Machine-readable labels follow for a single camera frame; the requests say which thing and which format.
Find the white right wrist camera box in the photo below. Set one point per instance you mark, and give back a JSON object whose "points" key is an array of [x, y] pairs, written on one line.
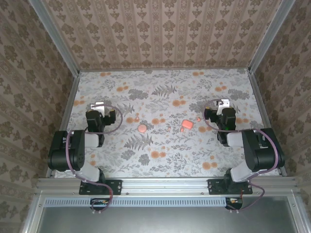
{"points": [[224, 103]]}

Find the aluminium table side rail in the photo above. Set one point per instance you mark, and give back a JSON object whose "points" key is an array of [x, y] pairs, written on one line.
{"points": [[266, 121], [64, 121]]}

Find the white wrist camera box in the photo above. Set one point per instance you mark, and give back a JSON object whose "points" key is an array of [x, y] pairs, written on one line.
{"points": [[98, 106], [224, 103]]}

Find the aluminium frame post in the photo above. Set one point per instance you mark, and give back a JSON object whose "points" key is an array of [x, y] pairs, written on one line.
{"points": [[271, 38], [54, 38]]}

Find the grey metal panel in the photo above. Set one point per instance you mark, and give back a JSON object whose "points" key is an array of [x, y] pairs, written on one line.
{"points": [[170, 221]]}

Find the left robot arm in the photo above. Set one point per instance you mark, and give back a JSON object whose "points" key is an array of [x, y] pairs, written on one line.
{"points": [[57, 155]]}

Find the pink oblong charging case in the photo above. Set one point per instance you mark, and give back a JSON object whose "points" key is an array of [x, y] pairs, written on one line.
{"points": [[187, 124]]}

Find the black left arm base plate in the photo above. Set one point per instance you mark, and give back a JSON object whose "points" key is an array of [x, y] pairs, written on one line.
{"points": [[114, 187]]}

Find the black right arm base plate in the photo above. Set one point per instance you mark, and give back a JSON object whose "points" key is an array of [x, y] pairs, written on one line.
{"points": [[213, 187]]}

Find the aluminium table back rail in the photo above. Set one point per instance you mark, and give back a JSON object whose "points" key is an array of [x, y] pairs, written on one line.
{"points": [[165, 70]]}

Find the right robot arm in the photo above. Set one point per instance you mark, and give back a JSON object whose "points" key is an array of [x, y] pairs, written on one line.
{"points": [[262, 155]]}

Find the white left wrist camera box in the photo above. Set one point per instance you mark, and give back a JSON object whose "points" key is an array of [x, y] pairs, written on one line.
{"points": [[98, 106]]}

